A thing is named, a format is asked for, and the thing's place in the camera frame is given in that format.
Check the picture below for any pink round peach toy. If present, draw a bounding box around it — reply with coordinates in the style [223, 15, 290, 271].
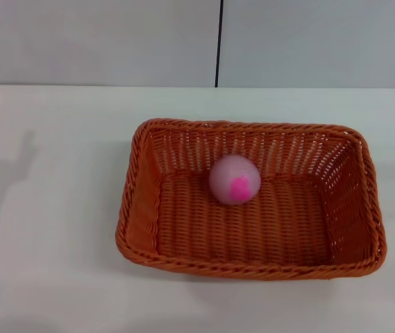
[208, 153, 262, 206]

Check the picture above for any orange woven plastic basket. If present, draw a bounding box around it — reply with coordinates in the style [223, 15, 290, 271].
[115, 118, 389, 280]

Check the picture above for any black vertical wall strip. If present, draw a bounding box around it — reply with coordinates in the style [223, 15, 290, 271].
[214, 0, 225, 88]

